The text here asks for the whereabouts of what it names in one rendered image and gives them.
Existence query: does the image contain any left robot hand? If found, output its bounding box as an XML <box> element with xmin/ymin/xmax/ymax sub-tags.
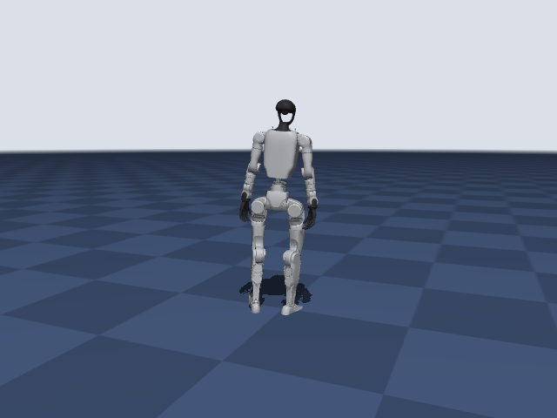
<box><xmin>239</xmin><ymin>192</ymin><xmax>252</xmax><ymax>222</ymax></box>

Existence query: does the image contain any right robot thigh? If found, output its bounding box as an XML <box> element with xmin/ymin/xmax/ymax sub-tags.
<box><xmin>283</xmin><ymin>198</ymin><xmax>305</xmax><ymax>266</ymax></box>

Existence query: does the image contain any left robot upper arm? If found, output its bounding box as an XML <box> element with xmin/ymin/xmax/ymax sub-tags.
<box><xmin>249</xmin><ymin>131</ymin><xmax>266</xmax><ymax>172</ymax></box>

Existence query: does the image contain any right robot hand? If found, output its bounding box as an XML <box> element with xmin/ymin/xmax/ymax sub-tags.
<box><xmin>302</xmin><ymin>199</ymin><xmax>317</xmax><ymax>230</ymax></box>

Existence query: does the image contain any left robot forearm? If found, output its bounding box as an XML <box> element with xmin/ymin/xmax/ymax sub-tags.
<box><xmin>241</xmin><ymin>161</ymin><xmax>257</xmax><ymax>199</ymax></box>

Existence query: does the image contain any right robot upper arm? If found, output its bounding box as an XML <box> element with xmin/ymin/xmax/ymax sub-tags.
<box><xmin>297</xmin><ymin>134</ymin><xmax>312</xmax><ymax>178</ymax></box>

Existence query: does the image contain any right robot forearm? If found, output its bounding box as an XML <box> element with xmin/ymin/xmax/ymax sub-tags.
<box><xmin>305</xmin><ymin>167</ymin><xmax>318</xmax><ymax>206</ymax></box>

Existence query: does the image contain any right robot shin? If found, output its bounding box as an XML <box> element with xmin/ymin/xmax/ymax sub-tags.
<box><xmin>284</xmin><ymin>253</ymin><xmax>301</xmax><ymax>307</ymax></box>

